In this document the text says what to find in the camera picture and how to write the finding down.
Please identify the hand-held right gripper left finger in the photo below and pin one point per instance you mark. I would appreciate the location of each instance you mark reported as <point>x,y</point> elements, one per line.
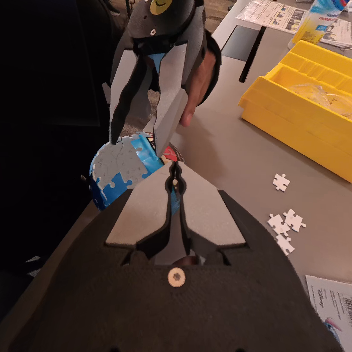
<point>143,214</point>

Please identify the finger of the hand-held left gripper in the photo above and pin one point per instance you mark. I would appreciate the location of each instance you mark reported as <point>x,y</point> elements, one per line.
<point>172,90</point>
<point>121,82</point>

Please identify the printed paper sheet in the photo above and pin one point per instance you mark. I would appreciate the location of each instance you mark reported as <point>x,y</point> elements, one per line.
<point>339,34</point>

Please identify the clear plastic bag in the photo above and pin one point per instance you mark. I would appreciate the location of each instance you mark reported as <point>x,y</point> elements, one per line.
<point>319,96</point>

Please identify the leaflet in plastic sleeve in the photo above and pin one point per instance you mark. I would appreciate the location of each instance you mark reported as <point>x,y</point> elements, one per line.
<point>271,13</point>

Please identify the yellow plastic bin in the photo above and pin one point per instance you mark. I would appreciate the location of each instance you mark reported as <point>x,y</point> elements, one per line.
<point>288,110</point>

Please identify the printed cardboard puzzle box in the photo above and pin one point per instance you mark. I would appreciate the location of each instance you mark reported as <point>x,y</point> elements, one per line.
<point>332,305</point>

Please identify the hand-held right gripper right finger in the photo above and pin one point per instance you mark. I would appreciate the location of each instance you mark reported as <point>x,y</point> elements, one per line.
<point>211,217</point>

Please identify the blue puzzle ball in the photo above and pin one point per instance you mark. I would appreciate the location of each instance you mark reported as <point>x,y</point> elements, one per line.
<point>115,165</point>

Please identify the person's black top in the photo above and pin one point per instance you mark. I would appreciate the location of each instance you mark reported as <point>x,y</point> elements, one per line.
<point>41,110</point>

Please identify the person's left hand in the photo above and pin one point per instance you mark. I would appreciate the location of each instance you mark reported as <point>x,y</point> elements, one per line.
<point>200,79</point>

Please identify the white puzzle pieces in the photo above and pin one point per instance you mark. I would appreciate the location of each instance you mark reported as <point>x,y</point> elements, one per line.
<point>278,223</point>

